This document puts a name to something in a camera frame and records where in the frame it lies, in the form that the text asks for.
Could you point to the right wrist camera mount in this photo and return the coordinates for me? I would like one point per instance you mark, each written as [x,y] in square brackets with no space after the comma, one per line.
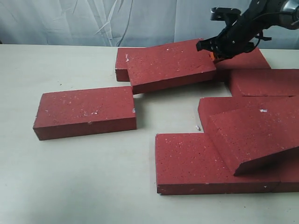
[229,15]

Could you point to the red brick with silver chip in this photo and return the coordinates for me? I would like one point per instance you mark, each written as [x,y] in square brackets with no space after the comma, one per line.
[75,113]

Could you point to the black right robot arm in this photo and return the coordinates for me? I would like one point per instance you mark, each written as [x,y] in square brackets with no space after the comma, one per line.
[289,18]

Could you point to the pale blue backdrop cloth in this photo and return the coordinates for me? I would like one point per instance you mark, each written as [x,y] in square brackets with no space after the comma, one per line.
[112,23]

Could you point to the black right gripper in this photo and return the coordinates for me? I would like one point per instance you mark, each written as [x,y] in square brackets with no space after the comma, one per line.
[245,34]

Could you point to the red brick under leaning one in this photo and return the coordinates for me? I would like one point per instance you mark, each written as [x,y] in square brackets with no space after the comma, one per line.
[214,105]

